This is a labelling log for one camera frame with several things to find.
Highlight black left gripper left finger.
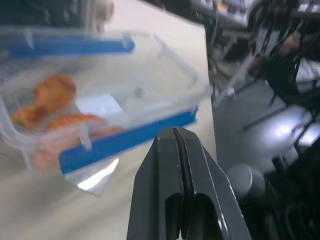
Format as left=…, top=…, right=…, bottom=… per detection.
left=126, top=127, right=194, bottom=240

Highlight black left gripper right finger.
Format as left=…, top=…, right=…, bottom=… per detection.
left=175, top=127, right=252, bottom=240

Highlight clear food container blue clips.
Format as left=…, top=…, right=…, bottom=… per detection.
left=0, top=29, right=212, bottom=197

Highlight orange fried food piece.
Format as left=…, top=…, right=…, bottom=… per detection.
left=32, top=139, right=76, bottom=171
left=47, top=113, right=126, bottom=137

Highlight black toaster oven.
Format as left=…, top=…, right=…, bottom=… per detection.
left=0, top=0, right=101, bottom=28

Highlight grey round knob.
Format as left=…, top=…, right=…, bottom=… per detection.
left=228, top=163, right=266, bottom=201

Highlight silver metal rod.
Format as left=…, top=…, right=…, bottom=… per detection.
left=214, top=55, right=259, bottom=106

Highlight orange fried chicken drumstick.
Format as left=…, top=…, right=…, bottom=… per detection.
left=11, top=73, right=77, bottom=128

